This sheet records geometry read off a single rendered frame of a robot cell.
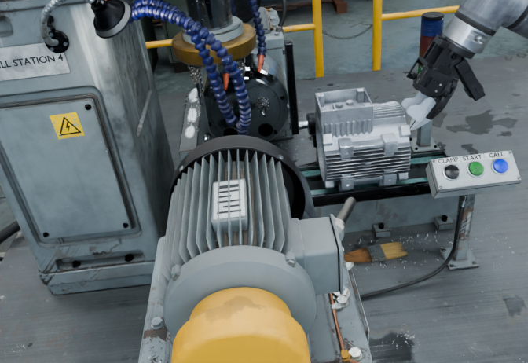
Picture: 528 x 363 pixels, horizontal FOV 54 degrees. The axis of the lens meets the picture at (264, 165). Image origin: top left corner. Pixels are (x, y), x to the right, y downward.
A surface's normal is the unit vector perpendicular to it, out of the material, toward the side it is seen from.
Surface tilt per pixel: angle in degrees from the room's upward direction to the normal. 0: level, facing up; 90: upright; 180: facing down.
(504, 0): 86
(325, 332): 0
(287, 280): 77
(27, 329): 0
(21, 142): 90
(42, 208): 90
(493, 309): 0
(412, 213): 90
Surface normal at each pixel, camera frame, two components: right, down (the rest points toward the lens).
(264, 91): 0.06, 0.54
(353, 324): -0.10, -0.83
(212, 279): -0.07, 0.24
